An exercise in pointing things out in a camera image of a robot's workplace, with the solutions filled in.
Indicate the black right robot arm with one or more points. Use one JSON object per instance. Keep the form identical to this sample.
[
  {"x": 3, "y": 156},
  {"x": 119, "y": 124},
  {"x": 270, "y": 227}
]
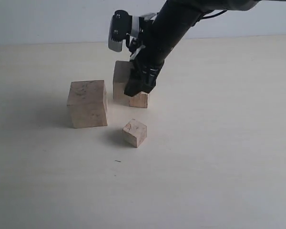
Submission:
[{"x": 159, "y": 37}]

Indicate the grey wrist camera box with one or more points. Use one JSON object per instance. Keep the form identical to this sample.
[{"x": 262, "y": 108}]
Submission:
[{"x": 122, "y": 27}]

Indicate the third largest wooden cube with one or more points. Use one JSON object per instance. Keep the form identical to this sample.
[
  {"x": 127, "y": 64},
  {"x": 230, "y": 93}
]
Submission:
[{"x": 140, "y": 100}]

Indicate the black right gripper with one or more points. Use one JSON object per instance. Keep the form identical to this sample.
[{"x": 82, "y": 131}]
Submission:
[{"x": 145, "y": 70}]

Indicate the smallest wooden cube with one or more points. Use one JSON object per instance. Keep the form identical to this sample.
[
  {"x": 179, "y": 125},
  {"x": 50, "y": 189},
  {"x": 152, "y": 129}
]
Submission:
[{"x": 134, "y": 132}]

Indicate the second largest wooden cube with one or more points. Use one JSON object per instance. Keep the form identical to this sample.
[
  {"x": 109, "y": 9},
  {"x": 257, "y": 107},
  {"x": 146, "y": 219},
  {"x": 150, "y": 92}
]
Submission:
[{"x": 122, "y": 71}]

